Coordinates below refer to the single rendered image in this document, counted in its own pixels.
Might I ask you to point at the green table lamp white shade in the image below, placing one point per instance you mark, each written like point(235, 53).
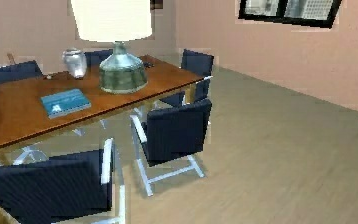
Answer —
point(120, 66)

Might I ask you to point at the blue book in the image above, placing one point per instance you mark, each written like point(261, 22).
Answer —
point(65, 101)

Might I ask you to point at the black framed window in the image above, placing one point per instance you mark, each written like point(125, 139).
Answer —
point(287, 10)

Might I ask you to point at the silver metal jar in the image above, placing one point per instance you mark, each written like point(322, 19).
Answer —
point(75, 61)

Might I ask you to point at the small black remote control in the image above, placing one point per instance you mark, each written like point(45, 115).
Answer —
point(148, 65)

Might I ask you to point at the dark framed wall picture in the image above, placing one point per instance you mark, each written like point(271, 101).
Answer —
point(156, 4)

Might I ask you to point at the dark blue chair white frame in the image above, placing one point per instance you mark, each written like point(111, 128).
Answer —
point(47, 186)
point(195, 71)
point(98, 57)
point(12, 71)
point(175, 133)

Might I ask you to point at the brown wooden dining table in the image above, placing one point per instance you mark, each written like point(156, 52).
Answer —
point(17, 110)

